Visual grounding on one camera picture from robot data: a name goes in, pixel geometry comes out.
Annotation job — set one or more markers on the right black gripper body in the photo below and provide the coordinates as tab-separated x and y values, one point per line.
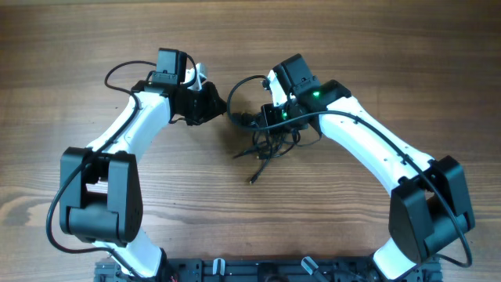
274	115

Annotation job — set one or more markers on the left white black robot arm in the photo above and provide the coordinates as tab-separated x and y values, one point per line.
100	200

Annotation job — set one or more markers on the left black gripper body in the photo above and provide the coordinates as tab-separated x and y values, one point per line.
199	106

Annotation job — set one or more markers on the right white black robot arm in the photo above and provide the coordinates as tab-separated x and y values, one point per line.
430	203

